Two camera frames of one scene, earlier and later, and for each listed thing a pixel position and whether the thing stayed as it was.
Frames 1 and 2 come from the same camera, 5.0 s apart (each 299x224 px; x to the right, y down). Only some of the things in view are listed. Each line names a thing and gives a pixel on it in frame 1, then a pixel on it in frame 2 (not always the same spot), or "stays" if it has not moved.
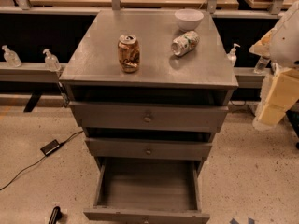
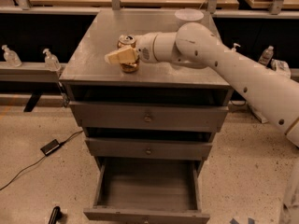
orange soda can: [129, 52] stays
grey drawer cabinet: [150, 89] stays
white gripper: [286, 42] to [145, 48]
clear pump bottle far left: [11, 58] stays
